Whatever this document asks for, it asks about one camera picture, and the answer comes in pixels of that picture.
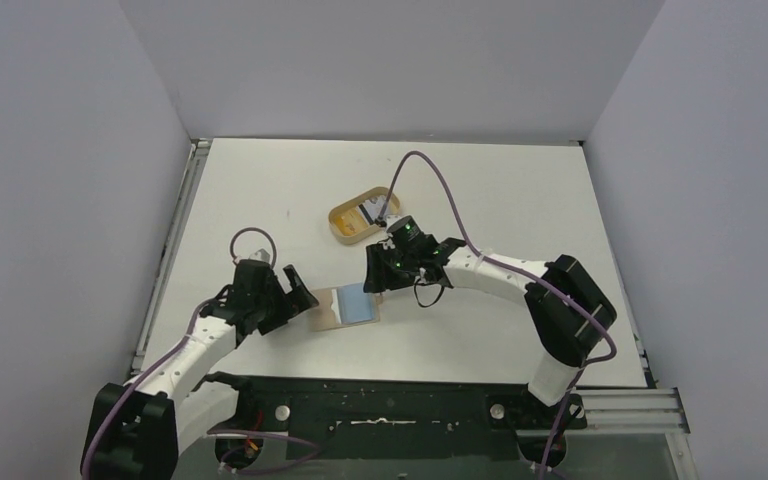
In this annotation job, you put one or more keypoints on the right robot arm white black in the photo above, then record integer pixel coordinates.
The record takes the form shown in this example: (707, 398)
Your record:
(570, 313)

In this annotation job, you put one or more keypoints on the beige oval tray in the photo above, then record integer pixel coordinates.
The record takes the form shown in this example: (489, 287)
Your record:
(353, 202)

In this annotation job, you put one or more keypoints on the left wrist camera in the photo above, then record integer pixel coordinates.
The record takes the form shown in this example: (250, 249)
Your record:
(261, 255)

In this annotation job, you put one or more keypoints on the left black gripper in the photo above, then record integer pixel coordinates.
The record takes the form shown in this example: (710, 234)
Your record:
(292, 304)

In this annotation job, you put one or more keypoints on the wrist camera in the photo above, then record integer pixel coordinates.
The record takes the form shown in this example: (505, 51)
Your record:
(261, 255)
(386, 222)

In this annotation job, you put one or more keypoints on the grey card with black stripe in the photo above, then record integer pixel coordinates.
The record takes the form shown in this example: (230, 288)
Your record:
(376, 206)

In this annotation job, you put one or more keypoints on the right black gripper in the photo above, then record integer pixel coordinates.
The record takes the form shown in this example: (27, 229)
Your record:
(379, 271)

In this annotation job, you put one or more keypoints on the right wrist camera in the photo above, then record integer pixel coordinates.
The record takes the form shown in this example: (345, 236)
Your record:
(386, 222)

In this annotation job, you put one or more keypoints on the beige leather card holder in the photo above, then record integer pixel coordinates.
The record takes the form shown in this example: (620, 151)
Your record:
(322, 318)

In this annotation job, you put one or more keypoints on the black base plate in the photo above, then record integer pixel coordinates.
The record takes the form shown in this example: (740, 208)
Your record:
(340, 419)

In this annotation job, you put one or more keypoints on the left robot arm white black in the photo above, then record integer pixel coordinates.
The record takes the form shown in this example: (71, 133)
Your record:
(178, 371)

